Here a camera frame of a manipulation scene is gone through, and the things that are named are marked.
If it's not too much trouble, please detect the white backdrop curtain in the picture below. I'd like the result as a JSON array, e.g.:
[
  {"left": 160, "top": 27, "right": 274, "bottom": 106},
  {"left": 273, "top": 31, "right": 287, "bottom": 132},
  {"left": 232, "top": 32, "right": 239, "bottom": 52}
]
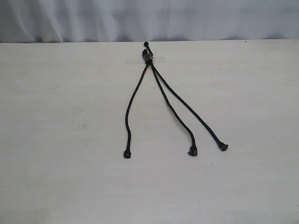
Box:
[{"left": 0, "top": 0, "right": 299, "bottom": 42}]

